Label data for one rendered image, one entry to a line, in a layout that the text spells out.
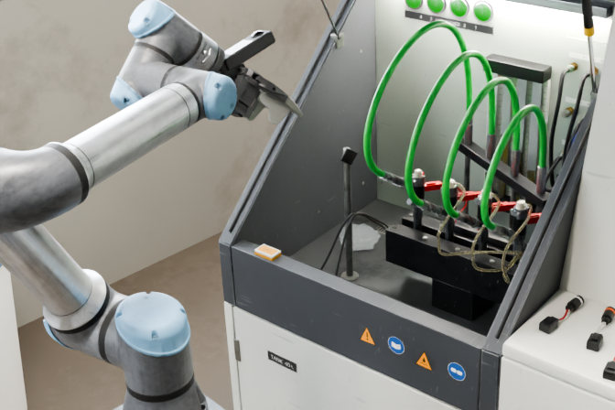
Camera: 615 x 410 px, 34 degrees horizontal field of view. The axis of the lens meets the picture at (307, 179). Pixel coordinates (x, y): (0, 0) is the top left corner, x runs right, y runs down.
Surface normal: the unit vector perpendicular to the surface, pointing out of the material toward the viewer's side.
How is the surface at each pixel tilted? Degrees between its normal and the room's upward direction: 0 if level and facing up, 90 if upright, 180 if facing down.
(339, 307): 90
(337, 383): 90
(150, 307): 7
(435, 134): 90
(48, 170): 48
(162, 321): 7
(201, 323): 0
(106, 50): 90
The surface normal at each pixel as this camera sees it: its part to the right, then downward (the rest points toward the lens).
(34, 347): -0.04, -0.89
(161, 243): 0.68, 0.31
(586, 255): -0.62, 0.15
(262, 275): -0.63, 0.37
